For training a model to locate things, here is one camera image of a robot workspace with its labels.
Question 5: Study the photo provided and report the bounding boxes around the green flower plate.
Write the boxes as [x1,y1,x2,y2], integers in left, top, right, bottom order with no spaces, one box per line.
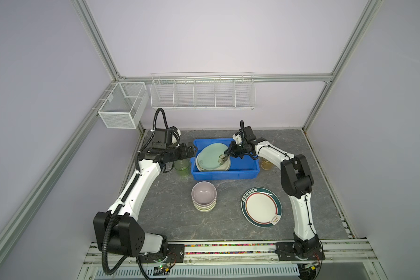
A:
[197,143,229,171]

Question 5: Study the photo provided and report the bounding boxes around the purple top bowl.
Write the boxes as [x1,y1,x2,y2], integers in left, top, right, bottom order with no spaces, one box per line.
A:
[191,182,217,205]

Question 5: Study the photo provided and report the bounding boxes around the green rimmed white plate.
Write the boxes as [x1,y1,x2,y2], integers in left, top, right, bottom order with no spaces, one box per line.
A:
[241,187,282,228]

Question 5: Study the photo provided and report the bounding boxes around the cream floral plate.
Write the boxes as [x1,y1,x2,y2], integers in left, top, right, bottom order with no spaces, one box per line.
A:
[196,156,231,172]

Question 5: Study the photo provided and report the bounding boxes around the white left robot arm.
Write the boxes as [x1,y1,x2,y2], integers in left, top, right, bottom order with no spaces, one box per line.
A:
[93,143,197,265]

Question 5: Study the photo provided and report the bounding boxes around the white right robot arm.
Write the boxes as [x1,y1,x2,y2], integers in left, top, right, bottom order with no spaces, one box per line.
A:
[224,140,325,261]

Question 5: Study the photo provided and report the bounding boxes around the blue plastic bin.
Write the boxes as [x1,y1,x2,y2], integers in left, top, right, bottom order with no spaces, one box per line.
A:
[190,138,260,181]

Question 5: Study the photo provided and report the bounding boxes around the green glass cup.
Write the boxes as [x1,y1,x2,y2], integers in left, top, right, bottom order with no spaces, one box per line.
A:
[174,159,191,177]

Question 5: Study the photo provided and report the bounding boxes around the amber glass cup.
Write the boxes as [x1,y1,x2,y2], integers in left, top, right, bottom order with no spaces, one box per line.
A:
[260,157,274,170]

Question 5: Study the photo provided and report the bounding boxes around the stacked lower bowls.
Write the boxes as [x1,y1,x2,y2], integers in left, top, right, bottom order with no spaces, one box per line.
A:
[193,199,217,212]

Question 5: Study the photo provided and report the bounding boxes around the small white mesh basket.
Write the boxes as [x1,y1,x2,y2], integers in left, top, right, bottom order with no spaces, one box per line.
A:
[98,82,149,129]

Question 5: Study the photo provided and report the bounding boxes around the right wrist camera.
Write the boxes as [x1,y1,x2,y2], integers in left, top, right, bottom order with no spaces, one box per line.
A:
[232,126,256,145]

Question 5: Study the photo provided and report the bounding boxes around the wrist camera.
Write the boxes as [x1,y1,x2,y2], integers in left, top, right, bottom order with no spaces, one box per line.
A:
[151,127,181,149]
[232,126,256,145]

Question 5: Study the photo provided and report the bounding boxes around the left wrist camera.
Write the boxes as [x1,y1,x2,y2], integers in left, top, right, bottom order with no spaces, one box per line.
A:
[151,127,181,149]

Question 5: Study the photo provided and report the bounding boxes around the long white wire basket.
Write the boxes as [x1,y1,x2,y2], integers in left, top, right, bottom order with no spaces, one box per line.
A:
[150,72,256,110]

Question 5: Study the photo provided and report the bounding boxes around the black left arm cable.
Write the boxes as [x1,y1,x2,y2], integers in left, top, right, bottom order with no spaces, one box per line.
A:
[101,206,130,276]

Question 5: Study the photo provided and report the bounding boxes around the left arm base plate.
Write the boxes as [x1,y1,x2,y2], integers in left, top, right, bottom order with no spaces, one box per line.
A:
[139,243,185,264]

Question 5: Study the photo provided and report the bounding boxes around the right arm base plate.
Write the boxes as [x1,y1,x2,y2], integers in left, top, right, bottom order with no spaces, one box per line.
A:
[275,241,326,261]

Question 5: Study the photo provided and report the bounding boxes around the aluminium mounting rail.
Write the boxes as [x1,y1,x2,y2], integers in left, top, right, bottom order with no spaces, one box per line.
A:
[78,239,387,280]

